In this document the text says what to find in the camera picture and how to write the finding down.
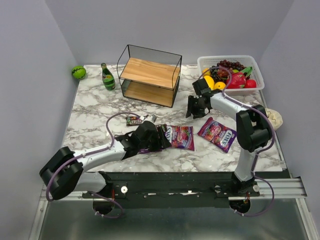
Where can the red apple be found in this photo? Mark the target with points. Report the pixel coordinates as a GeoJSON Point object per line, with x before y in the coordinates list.
{"type": "Point", "coordinates": [250, 84]}

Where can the green ball toy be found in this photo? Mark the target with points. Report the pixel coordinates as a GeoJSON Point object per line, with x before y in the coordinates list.
{"type": "Point", "coordinates": [78, 72]}

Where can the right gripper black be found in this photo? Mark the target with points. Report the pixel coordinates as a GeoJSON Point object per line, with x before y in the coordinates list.
{"type": "Point", "coordinates": [194, 105]}

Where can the red dragon fruit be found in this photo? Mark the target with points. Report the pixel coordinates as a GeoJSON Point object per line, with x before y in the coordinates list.
{"type": "Point", "coordinates": [236, 81]}

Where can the black mounting base plate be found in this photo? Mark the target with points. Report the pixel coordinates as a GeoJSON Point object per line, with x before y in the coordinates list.
{"type": "Point", "coordinates": [133, 190]}

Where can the orange fruit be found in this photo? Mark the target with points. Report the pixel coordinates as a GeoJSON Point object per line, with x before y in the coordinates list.
{"type": "Point", "coordinates": [220, 85]}

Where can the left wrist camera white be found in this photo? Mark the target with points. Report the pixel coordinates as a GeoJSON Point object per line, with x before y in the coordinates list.
{"type": "Point", "coordinates": [151, 118]}

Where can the white plastic fruit basket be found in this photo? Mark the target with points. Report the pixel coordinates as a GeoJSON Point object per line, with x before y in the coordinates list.
{"type": "Point", "coordinates": [251, 71]}

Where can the purple Fox's candy bag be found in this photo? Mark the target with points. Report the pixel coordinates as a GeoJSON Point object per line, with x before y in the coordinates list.
{"type": "Point", "coordinates": [181, 137]}
{"type": "Point", "coordinates": [218, 134]}

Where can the yellow small fruit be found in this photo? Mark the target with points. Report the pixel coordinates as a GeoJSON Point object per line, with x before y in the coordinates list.
{"type": "Point", "coordinates": [206, 72]}

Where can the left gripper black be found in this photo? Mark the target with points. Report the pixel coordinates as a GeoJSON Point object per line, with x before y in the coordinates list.
{"type": "Point", "coordinates": [159, 138]}

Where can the dark grape bunch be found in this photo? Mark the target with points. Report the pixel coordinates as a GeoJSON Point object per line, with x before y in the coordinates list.
{"type": "Point", "coordinates": [221, 74]}

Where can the yellow mango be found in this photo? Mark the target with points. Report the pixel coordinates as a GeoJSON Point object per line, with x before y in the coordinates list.
{"type": "Point", "coordinates": [210, 81]}

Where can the green glass bottle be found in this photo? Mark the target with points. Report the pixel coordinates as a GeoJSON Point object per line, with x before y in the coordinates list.
{"type": "Point", "coordinates": [107, 78]}

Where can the black wire wooden shelf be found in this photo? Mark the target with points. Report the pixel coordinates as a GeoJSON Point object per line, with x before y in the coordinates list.
{"type": "Point", "coordinates": [149, 75]}

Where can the purple m&m's bag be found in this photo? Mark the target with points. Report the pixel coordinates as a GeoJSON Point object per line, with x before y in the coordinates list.
{"type": "Point", "coordinates": [133, 121]}

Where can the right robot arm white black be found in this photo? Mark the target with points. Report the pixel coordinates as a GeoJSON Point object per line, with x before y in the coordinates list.
{"type": "Point", "coordinates": [253, 129]}

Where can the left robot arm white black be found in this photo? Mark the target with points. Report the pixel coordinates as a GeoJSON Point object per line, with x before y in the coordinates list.
{"type": "Point", "coordinates": [67, 171]}

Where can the aluminium rail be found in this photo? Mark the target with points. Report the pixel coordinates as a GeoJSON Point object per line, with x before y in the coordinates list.
{"type": "Point", "coordinates": [285, 188]}

